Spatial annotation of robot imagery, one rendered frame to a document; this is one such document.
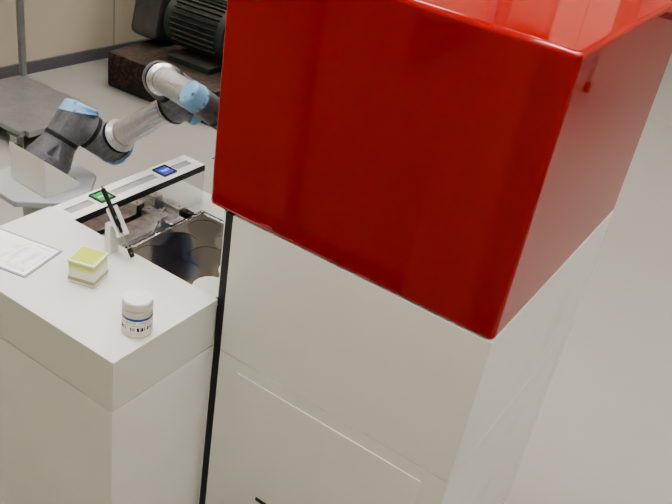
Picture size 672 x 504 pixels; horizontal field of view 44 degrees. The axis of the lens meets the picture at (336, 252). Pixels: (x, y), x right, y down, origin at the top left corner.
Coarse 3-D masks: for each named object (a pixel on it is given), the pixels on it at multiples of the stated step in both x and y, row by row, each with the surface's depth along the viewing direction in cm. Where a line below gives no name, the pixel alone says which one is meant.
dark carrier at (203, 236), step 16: (192, 224) 249; (208, 224) 251; (160, 240) 239; (176, 240) 240; (192, 240) 242; (208, 240) 243; (144, 256) 231; (160, 256) 232; (176, 256) 233; (192, 256) 234; (208, 256) 236; (176, 272) 226; (192, 272) 228; (208, 272) 229
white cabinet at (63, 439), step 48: (0, 384) 214; (48, 384) 200; (192, 384) 214; (0, 432) 224; (48, 432) 209; (96, 432) 196; (144, 432) 204; (192, 432) 225; (0, 480) 235; (48, 480) 219; (96, 480) 205; (144, 480) 214; (192, 480) 237
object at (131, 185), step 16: (176, 160) 270; (192, 160) 272; (144, 176) 258; (160, 176) 259; (176, 176) 261; (112, 192) 247; (128, 192) 248; (64, 208) 234; (80, 208) 236; (96, 208) 237
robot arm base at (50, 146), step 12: (48, 132) 266; (36, 144) 264; (48, 144) 264; (60, 144) 266; (72, 144) 268; (36, 156) 263; (48, 156) 263; (60, 156) 265; (72, 156) 270; (60, 168) 266
